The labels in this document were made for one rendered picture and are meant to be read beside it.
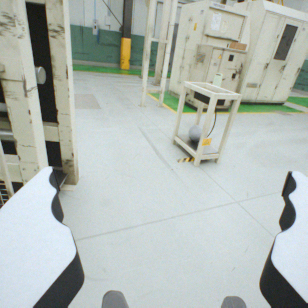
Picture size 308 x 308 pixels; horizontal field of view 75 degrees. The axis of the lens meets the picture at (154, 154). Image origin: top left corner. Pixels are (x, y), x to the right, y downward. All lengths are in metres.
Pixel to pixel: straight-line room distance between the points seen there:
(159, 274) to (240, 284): 0.47
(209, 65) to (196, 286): 3.73
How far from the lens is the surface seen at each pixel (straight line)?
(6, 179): 1.06
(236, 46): 4.73
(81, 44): 9.76
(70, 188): 1.80
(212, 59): 4.33
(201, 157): 2.27
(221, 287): 1.39
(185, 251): 1.44
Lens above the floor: 1.13
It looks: 28 degrees down
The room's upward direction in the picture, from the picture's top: 8 degrees clockwise
